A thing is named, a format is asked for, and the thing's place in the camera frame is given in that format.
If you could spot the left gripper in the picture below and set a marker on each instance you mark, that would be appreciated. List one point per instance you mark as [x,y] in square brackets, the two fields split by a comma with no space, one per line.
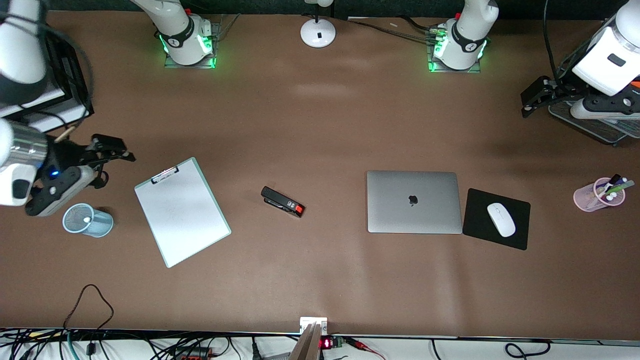
[554,90]

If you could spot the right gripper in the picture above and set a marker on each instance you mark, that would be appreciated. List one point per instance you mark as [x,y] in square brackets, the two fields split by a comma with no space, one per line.
[61,156]

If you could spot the silver laptop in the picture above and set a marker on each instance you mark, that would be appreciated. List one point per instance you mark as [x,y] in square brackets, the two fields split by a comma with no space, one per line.
[415,200]

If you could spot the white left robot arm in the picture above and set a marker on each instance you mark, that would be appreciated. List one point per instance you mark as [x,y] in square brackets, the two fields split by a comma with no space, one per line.
[462,35]

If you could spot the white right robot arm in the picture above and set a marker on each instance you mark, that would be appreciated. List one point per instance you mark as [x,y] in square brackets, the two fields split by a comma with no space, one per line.
[175,25]

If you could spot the green marker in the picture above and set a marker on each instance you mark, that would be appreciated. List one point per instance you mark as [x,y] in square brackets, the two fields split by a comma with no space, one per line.
[620,188]

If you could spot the dark blue scissors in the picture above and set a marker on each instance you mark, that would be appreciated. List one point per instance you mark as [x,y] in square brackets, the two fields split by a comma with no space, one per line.
[106,182]

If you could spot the grey metal mesh tray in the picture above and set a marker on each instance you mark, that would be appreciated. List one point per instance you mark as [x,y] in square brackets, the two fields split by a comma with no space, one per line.
[600,131]

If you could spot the black paper tray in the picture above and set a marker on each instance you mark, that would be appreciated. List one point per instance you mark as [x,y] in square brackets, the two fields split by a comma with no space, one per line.
[75,85]

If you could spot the blue mesh pen cup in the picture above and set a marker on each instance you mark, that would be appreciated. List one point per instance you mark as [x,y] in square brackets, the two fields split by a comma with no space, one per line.
[100,225]

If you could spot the orange highlighter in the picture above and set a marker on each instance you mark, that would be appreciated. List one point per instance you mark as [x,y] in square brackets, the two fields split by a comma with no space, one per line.
[636,86]

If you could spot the mint-edged white clipboard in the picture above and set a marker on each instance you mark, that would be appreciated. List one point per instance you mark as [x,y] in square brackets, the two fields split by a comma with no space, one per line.
[185,215]

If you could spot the pink mesh pen cup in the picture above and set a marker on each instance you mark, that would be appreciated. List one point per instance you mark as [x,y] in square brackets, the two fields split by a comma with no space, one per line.
[585,200]

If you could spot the white computer mouse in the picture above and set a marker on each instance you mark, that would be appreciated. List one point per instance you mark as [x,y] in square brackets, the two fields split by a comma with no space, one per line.
[501,219]

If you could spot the black mouse pad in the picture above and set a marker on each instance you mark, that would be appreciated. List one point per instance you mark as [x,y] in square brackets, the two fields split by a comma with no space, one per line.
[480,225]

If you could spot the black stapler red tip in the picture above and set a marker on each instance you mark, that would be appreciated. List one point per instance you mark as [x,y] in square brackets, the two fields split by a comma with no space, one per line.
[280,201]

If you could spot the orange connector block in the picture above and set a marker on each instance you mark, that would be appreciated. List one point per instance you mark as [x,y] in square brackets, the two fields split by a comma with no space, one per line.
[192,355]

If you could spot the white round stand base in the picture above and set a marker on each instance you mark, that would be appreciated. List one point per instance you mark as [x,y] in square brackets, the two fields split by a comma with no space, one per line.
[318,32]

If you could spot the grey mounting bar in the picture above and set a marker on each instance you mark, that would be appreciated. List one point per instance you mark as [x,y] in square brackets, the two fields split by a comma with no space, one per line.
[307,345]

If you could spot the red display circuit board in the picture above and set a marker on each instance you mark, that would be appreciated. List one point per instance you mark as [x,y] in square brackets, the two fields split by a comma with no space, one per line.
[326,343]

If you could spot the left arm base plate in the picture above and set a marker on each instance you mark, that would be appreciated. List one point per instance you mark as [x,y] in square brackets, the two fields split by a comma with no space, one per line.
[475,70]

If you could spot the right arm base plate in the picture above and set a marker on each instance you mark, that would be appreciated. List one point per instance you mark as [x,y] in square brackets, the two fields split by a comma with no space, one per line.
[214,37]

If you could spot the white edge bracket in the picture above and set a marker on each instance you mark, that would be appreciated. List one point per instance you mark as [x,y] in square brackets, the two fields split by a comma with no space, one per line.
[306,321]

